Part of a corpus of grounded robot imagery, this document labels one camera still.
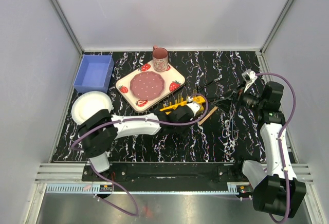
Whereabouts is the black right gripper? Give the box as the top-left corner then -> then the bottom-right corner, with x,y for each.
213,80 -> 265,115

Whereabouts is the yellow plastic test tube rack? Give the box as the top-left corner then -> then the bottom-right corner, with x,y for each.
160,94 -> 207,116

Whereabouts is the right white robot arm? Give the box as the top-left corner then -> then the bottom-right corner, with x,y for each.
218,81 -> 306,220

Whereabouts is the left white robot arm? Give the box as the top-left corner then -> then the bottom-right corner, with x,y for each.
72,101 -> 203,181

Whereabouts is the pink polka dot plate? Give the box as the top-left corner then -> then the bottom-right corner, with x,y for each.
129,71 -> 165,101

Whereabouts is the white strawberry serving tray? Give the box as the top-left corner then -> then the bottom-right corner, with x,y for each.
115,61 -> 186,113

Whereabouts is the pink patterned mug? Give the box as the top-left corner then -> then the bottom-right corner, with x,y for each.
152,45 -> 169,72

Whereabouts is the blue plastic bin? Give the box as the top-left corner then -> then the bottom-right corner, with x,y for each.
74,54 -> 114,94

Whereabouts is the white paper plate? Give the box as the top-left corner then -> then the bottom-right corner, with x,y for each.
71,91 -> 113,125

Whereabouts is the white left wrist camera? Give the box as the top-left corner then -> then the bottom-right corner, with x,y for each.
186,96 -> 205,115

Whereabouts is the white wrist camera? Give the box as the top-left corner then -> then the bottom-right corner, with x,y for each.
186,96 -> 205,115
242,69 -> 258,92

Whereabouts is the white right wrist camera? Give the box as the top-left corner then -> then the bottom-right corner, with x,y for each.
242,69 -> 258,92

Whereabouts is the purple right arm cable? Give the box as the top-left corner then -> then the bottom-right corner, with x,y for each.
213,72 -> 297,223

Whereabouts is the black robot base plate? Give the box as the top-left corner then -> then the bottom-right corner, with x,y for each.
82,161 -> 258,193

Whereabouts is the white slotted cable duct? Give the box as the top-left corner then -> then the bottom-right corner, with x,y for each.
46,183 -> 239,195

